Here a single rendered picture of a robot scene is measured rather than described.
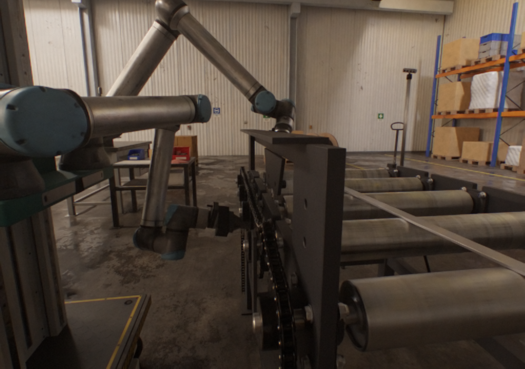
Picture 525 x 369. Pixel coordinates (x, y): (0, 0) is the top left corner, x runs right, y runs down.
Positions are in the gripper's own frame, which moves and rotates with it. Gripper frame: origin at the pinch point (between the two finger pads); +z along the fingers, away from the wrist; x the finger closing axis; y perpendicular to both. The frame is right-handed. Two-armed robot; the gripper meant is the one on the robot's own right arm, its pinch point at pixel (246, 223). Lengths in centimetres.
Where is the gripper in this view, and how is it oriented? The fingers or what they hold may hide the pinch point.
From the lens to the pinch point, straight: 120.1
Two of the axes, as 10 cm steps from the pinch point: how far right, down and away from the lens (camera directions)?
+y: -3.2, 7.3, 6.1
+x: 1.1, 6.6, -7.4
